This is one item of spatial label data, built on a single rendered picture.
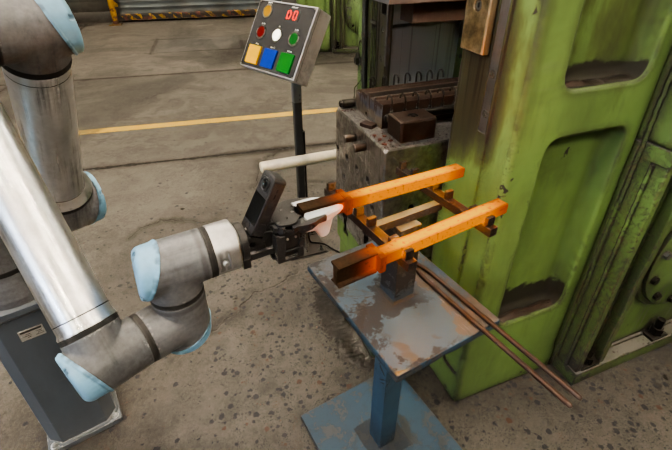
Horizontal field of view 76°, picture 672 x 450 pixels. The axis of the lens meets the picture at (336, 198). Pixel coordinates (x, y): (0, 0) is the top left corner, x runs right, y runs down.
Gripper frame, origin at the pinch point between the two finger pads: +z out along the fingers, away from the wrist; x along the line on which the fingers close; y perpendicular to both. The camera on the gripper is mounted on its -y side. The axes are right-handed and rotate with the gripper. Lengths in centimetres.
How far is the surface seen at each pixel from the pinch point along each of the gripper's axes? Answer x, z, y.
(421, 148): -25, 44, 9
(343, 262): 12.7, -5.6, 3.3
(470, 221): 13.3, 23.8, 4.7
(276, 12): -110, 37, -16
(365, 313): 2.9, 6.9, 31.6
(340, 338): -42, 28, 99
